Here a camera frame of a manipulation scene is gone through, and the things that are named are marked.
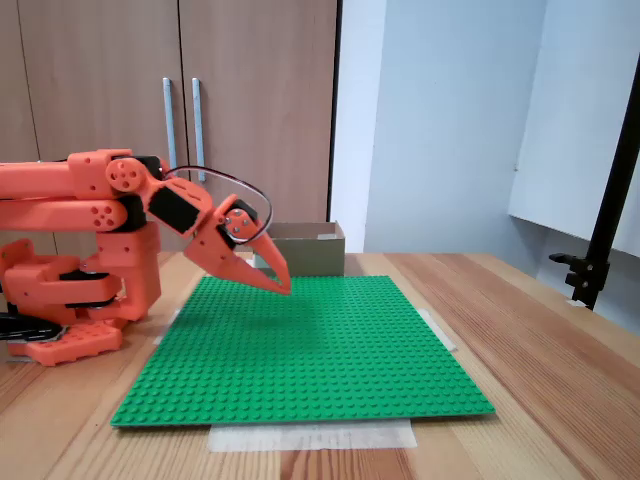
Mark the open cardboard box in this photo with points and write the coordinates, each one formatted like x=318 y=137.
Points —
x=310 y=255

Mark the green lego baseplate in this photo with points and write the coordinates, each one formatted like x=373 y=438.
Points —
x=310 y=360

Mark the masking tape strip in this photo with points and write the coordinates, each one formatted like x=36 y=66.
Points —
x=440 y=332
x=310 y=437
x=167 y=330

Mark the brown wooden cabinet door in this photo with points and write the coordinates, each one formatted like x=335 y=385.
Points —
x=100 y=75
x=270 y=100
x=12 y=100

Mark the black table clamp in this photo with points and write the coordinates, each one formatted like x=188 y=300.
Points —
x=25 y=327

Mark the black clamp stand pole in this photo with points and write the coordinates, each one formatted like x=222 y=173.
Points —
x=607 y=215

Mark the white wall panel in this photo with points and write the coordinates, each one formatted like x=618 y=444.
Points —
x=565 y=125

